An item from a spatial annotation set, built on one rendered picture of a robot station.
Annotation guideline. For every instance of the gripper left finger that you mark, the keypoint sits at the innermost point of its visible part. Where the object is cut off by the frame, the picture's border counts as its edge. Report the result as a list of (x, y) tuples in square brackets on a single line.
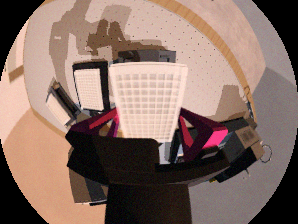
[(94, 124)]

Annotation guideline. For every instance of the white well plate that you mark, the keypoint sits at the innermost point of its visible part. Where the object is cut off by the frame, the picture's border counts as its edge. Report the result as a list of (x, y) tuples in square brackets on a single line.
[(161, 80), (93, 86), (57, 110)]

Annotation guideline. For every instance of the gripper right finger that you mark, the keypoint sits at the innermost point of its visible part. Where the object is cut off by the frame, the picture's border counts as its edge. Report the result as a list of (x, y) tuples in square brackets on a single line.
[(210, 133)]

